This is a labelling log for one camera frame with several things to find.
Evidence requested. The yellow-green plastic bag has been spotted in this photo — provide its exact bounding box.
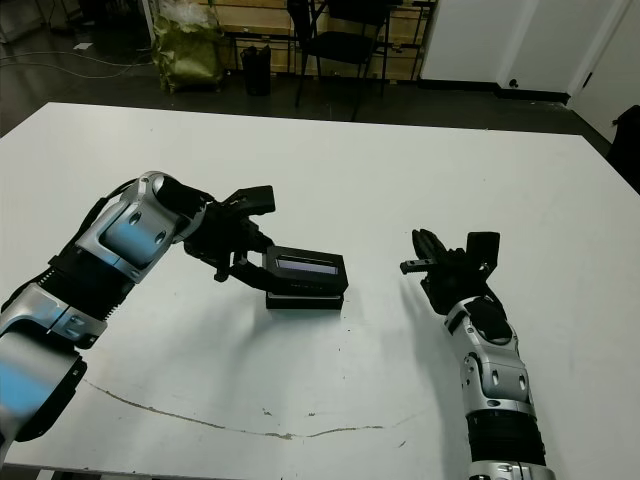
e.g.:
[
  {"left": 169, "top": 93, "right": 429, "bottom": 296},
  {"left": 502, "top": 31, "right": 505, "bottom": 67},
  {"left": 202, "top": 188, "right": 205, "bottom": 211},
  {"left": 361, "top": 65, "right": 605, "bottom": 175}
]
[{"left": 152, "top": 9, "right": 226, "bottom": 94}]

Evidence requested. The white door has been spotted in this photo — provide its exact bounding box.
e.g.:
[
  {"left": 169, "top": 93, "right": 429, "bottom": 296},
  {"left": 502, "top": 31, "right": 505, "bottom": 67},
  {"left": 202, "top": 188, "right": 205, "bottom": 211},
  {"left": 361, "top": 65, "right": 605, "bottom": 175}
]
[{"left": 567, "top": 0, "right": 640, "bottom": 141}]

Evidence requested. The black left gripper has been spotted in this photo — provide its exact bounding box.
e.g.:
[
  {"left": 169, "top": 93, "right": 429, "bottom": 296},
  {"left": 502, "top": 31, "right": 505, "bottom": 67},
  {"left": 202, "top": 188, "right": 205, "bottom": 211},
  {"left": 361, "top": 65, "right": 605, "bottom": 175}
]
[{"left": 182, "top": 202, "right": 275, "bottom": 296}]

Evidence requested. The black mesh chair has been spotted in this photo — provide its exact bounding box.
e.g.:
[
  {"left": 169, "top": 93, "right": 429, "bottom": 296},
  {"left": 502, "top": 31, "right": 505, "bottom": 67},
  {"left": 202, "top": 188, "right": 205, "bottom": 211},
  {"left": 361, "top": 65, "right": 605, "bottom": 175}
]
[{"left": 294, "top": 0, "right": 396, "bottom": 121}]

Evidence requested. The black box with white insert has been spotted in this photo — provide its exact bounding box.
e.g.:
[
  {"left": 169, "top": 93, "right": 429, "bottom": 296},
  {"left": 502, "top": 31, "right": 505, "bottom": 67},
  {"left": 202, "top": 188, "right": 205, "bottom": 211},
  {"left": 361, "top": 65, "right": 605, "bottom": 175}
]
[{"left": 266, "top": 292, "right": 345, "bottom": 311}]

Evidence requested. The black folding stand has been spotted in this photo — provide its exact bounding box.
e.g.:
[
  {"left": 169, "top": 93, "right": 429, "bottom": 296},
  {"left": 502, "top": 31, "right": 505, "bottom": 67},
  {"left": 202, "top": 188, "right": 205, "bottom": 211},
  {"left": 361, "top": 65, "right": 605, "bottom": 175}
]
[{"left": 287, "top": 0, "right": 326, "bottom": 36}]

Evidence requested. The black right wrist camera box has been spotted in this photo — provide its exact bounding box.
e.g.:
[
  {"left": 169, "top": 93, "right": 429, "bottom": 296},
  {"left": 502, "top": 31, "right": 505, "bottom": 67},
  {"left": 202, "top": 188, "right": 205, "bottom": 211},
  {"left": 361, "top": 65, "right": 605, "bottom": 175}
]
[{"left": 465, "top": 231, "right": 501, "bottom": 274}]

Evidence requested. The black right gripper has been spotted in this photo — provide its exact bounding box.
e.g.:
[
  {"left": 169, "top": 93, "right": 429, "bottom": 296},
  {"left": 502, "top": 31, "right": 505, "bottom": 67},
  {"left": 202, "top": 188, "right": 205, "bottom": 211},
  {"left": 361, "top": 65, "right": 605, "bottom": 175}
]
[{"left": 399, "top": 228, "right": 494, "bottom": 316}]

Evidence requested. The black waste bin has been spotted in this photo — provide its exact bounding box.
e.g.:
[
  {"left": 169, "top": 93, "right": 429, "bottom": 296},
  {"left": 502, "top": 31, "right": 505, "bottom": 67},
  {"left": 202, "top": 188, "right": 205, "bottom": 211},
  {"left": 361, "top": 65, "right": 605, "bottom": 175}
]
[{"left": 240, "top": 45, "right": 273, "bottom": 97}]

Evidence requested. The black chair back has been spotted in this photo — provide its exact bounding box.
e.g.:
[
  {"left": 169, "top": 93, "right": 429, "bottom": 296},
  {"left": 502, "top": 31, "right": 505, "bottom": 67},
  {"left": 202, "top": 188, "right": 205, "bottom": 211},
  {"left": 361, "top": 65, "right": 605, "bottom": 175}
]
[{"left": 607, "top": 104, "right": 640, "bottom": 194}]

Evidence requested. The white floor cable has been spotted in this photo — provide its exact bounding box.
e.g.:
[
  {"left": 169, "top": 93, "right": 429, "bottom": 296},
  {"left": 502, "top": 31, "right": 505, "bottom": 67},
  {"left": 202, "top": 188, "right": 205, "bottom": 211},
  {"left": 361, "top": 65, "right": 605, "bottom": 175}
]
[{"left": 0, "top": 49, "right": 156, "bottom": 79}]

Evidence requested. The white framed desk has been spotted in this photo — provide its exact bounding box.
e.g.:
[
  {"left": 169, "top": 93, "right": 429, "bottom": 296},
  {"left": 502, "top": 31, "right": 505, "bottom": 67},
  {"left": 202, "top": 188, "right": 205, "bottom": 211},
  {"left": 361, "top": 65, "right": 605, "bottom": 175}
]
[{"left": 49, "top": 0, "right": 157, "bottom": 51}]

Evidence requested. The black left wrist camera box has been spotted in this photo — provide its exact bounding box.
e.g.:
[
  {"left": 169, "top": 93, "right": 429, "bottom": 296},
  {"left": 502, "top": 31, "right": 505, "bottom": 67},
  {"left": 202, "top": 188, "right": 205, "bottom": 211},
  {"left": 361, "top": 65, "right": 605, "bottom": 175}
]
[{"left": 222, "top": 185, "right": 276, "bottom": 216}]

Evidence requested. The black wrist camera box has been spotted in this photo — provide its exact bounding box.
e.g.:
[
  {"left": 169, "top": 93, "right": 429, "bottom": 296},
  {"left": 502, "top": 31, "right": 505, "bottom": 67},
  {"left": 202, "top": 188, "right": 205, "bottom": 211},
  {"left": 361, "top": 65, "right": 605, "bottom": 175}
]
[
  {"left": 465, "top": 231, "right": 501, "bottom": 274},
  {"left": 222, "top": 185, "right": 276, "bottom": 216}
]

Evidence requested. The black box lid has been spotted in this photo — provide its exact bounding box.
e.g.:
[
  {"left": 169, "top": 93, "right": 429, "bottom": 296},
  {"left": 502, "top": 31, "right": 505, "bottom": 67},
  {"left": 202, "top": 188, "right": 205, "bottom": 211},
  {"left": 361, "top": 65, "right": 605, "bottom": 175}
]
[{"left": 263, "top": 245, "right": 349, "bottom": 296}]

